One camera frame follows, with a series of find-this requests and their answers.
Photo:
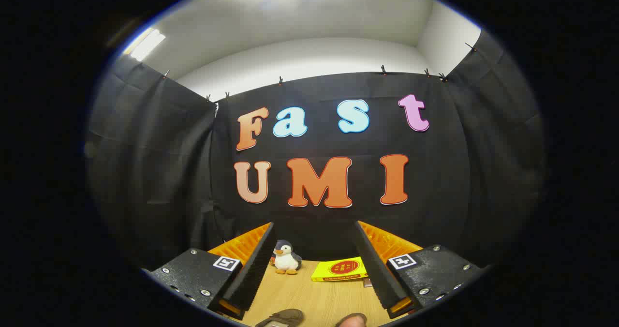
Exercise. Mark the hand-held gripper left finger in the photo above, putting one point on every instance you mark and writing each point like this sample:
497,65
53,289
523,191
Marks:
258,269

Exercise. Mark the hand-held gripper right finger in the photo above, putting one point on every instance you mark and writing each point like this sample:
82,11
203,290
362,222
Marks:
375,269

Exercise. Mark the brown fuzzy shoe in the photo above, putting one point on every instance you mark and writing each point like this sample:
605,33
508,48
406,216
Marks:
285,316
351,321

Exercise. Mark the penguin plush toy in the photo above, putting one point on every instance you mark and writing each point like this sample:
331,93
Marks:
286,260

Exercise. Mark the yellow book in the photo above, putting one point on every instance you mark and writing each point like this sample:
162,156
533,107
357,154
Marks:
338,269

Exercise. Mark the ceiling light panel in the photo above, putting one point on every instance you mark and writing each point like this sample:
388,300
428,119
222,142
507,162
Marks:
145,44

